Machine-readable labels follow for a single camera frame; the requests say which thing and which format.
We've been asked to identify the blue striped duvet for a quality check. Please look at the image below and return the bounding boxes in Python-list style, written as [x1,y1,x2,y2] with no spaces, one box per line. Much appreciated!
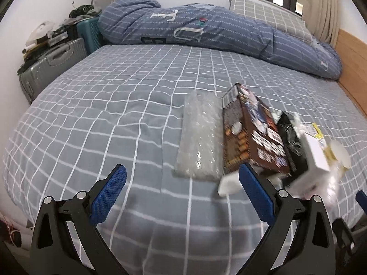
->
[97,0,343,79]

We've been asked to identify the white cardboard box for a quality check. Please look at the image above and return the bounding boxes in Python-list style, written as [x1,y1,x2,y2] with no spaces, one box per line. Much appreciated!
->
[288,133,331,198]

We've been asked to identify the brown printed box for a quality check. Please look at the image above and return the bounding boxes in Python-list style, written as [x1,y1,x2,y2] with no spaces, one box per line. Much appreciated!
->
[221,83,293,176]

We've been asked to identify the red white wires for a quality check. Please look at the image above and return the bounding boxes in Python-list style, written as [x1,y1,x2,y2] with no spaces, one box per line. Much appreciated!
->
[0,215,32,247]

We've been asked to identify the beige curtain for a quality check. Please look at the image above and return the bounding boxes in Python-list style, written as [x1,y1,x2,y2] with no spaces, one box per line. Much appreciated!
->
[302,0,342,43]

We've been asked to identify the stack of flat boxes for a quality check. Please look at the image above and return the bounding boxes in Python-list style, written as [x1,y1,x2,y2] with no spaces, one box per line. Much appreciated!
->
[22,20,79,63]

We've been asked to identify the yellow white packet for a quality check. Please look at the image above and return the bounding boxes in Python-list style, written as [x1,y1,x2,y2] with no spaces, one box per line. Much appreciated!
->
[302,123,352,170]

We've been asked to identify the dark bundle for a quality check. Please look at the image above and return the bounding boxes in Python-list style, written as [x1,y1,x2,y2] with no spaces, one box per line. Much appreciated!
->
[69,4,102,18]

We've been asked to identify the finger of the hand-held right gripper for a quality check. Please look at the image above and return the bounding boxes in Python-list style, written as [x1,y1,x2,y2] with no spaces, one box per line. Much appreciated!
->
[355,191,367,216]
[332,218,356,255]

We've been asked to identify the white bundle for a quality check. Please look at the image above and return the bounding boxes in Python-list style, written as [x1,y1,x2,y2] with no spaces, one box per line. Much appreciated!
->
[25,21,55,46]

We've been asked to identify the grey hard suitcase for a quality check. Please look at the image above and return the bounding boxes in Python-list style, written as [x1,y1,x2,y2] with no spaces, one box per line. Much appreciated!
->
[19,37,88,105]

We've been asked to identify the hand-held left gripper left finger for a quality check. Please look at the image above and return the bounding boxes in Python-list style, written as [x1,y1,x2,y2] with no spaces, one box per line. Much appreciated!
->
[30,164,129,275]

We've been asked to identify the white foam piece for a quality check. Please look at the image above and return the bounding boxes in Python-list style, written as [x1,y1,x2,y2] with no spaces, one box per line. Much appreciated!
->
[218,172,244,198]

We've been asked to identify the grey checked pillow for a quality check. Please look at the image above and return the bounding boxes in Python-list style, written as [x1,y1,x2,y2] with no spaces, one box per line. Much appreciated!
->
[229,0,314,45]

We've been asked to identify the clear bubble wrap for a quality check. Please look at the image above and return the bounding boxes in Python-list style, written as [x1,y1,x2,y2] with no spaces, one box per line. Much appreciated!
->
[172,90,227,182]

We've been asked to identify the clear plastic wrap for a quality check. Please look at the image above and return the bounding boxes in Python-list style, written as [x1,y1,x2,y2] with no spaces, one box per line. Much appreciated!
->
[304,166,345,212]

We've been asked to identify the wooden headboard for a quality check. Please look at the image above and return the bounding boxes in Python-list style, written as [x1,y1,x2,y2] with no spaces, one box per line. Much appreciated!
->
[334,29,367,118]

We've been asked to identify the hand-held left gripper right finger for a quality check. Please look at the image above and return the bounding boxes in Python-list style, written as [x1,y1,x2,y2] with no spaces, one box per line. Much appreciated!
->
[239,163,336,275]

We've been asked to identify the black flat packet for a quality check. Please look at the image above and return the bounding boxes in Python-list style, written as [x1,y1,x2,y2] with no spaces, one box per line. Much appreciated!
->
[275,112,309,178]

